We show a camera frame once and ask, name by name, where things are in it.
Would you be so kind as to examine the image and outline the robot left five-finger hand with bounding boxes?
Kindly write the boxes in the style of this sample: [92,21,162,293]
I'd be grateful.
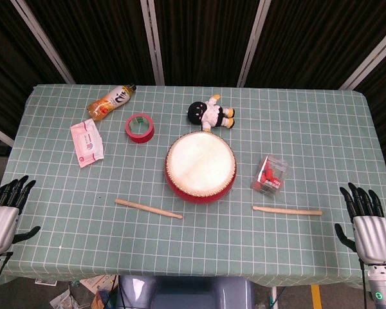
[0,175,41,256]

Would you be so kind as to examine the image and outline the robot right five-finger hand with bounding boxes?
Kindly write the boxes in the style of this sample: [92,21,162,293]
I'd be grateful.
[334,182,386,265]

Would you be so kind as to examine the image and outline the wooden drumstick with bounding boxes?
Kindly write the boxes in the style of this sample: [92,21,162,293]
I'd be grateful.
[252,205,323,216]
[115,198,183,220]

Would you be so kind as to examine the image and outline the green checked tablecloth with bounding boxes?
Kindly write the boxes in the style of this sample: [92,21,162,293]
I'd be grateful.
[0,84,386,288]

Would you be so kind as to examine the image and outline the red drum white skin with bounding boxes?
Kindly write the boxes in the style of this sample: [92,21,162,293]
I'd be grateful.
[165,131,237,205]

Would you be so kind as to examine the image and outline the papers and clutter pile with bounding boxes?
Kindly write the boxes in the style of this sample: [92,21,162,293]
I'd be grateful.
[35,275,118,309]

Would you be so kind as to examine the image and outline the clear box red caps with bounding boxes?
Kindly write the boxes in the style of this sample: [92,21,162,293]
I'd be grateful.
[250,154,290,196]

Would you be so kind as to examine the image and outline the pink wet wipes pack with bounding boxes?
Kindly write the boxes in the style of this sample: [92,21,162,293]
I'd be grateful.
[69,118,105,168]

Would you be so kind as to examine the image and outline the orange juice bottle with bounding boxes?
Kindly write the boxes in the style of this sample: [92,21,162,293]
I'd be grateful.
[87,84,137,122]

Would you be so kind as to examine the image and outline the red tape roll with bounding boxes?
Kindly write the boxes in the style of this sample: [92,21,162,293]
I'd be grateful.
[125,113,155,144]

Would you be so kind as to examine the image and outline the blue-grey robot torso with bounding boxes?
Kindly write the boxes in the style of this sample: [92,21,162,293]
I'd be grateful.
[117,275,255,309]

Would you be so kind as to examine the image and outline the black-headed plush doll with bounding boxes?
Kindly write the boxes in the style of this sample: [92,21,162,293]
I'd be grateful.
[187,93,236,132]

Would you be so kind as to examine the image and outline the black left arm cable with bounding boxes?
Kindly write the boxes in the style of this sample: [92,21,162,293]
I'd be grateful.
[0,252,14,294]

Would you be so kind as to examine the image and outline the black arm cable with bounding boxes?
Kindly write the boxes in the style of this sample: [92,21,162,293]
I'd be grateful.
[359,257,368,309]
[0,252,14,294]

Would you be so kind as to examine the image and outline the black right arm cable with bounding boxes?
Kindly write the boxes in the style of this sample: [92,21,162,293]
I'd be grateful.
[359,257,368,309]

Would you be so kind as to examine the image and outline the white partition frame post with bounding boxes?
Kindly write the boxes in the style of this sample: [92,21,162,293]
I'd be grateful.
[140,0,165,86]
[10,0,75,84]
[339,21,386,90]
[237,0,271,88]

